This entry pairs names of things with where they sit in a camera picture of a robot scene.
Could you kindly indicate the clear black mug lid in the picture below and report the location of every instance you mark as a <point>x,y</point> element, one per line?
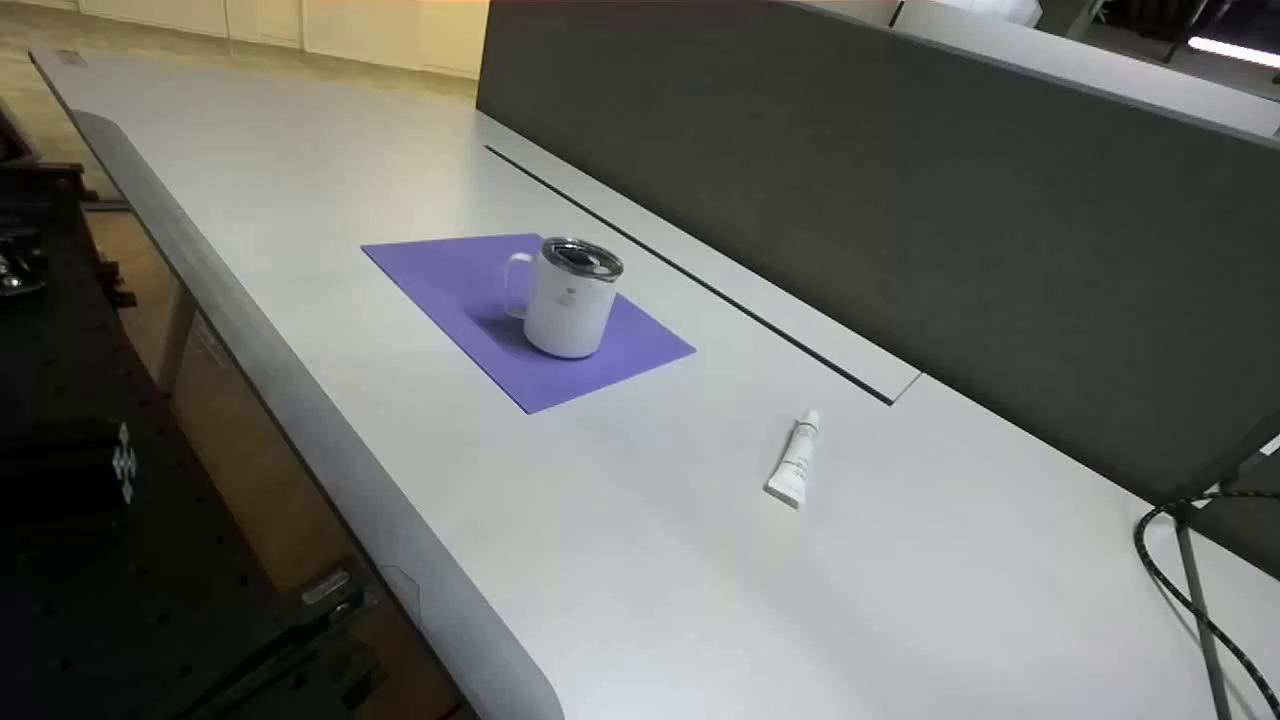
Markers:
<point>582,257</point>

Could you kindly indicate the white squeeze tube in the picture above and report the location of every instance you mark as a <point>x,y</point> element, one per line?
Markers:
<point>792,462</point>

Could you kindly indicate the purple rectangular mat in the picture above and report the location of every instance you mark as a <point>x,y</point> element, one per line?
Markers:
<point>455,285</point>

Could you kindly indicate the dark grey desk partition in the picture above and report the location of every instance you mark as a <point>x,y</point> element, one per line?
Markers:
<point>932,227</point>

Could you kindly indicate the beige wooden cabinets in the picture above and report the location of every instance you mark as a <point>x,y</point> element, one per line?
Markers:
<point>332,25</point>

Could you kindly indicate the grey metal desk leg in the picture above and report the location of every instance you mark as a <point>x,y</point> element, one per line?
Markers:
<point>172,340</point>

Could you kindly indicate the white bolt on breadboard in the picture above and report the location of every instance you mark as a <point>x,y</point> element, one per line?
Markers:
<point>124,462</point>

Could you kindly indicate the black perforated breadboard table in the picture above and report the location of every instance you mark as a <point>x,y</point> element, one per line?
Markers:
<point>95,575</point>

